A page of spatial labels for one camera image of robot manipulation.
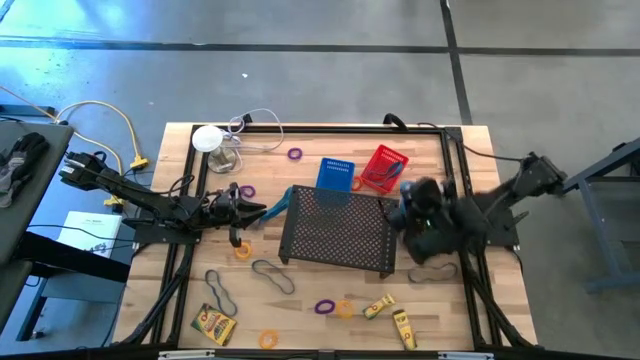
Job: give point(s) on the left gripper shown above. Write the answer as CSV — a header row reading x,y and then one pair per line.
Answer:
x,y
220,210

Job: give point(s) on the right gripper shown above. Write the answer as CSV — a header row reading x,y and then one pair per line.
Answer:
x,y
432,200

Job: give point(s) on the red plastic basket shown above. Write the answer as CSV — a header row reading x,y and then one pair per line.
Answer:
x,y
382,152

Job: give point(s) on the black perforated metal shelf riser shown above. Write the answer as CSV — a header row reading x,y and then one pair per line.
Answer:
x,y
340,230

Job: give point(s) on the large yellow crayon box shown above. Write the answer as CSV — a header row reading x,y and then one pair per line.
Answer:
x,y
214,325

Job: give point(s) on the small yellow crayon box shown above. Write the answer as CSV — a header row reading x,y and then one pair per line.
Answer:
x,y
378,306
404,329

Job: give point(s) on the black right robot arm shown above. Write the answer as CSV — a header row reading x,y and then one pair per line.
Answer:
x,y
530,177

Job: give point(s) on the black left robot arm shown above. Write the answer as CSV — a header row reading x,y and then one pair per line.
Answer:
x,y
145,196

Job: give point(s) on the white mushroom lamp wooden base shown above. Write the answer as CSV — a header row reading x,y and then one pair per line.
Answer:
x,y
207,138

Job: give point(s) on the blue plastic basket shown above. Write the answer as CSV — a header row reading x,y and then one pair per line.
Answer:
x,y
335,172

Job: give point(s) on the white paper booklet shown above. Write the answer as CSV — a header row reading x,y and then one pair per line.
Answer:
x,y
85,230

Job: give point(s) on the dark grey side table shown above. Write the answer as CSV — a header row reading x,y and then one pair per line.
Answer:
x,y
35,220

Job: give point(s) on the grey black work gloves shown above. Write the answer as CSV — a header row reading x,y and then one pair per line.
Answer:
x,y
22,155

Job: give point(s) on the black aluminium table frame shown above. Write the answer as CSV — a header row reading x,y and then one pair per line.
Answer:
x,y
325,129

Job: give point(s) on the silver metal bracket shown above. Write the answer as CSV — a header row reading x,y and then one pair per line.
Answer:
x,y
185,355
465,355

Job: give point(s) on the grey metal cart frame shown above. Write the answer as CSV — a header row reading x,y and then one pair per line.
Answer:
x,y
597,235

